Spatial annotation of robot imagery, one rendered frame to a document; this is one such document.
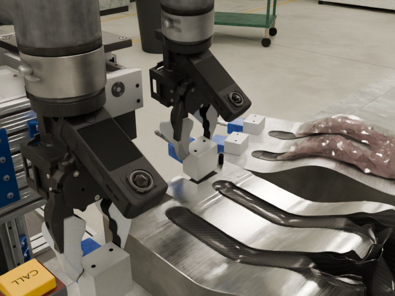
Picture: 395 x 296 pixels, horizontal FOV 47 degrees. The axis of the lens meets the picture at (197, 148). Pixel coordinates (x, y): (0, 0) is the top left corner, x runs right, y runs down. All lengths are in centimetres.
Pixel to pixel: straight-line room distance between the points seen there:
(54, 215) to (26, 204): 68
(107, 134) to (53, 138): 7
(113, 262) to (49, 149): 14
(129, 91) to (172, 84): 33
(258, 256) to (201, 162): 21
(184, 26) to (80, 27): 25
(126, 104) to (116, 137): 59
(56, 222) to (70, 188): 4
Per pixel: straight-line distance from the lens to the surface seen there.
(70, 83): 42
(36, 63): 42
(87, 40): 42
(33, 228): 191
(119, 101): 101
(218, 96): 65
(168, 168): 261
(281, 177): 88
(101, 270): 52
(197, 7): 63
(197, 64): 67
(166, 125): 75
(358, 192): 86
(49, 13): 40
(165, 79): 70
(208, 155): 77
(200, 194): 76
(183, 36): 65
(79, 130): 44
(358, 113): 136
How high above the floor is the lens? 130
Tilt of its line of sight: 28 degrees down
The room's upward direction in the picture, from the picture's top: straight up
